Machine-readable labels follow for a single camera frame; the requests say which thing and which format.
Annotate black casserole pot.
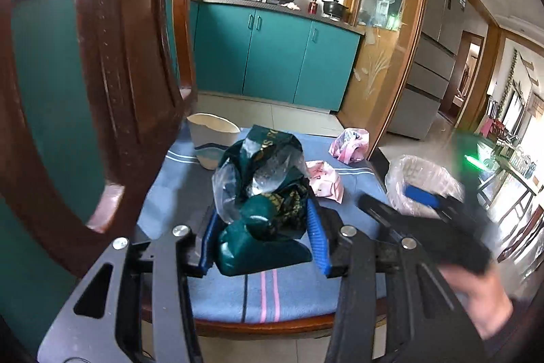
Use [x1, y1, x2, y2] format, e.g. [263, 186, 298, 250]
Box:
[323, 0, 348, 20]

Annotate person right hand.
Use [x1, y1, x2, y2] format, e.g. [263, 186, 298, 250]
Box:
[439, 263, 514, 340]

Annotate dark green foil bag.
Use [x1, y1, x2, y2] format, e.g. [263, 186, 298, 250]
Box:
[215, 125, 312, 276]

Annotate blue striped seat cloth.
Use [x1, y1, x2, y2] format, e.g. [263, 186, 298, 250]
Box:
[134, 126, 387, 324]

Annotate person blue sleeve forearm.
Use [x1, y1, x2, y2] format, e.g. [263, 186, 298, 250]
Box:
[484, 285, 543, 363]

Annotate white plastic trash basket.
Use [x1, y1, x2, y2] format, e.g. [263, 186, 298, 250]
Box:
[385, 155, 464, 218]

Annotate wooden glass door frame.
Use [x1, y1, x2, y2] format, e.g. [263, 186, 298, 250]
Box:
[338, 0, 426, 151]

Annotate clear printed plastic wrapper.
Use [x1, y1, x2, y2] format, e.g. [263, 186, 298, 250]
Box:
[212, 135, 307, 224]

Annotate pink tissue pack wrapper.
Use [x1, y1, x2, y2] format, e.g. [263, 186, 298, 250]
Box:
[328, 128, 370, 165]

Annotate large pink printed bag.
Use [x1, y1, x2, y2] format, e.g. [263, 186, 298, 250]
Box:
[306, 160, 344, 203]

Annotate teal kitchen cabinets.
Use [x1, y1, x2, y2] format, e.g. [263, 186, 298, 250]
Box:
[11, 0, 360, 221]

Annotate paper cup with blue waves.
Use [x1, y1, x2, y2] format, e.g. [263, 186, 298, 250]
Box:
[187, 113, 241, 170]

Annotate red small canister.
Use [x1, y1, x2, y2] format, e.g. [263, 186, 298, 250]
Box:
[308, 0, 318, 15]

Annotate grey refrigerator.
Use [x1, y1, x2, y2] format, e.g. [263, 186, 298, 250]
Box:
[387, 0, 468, 140]

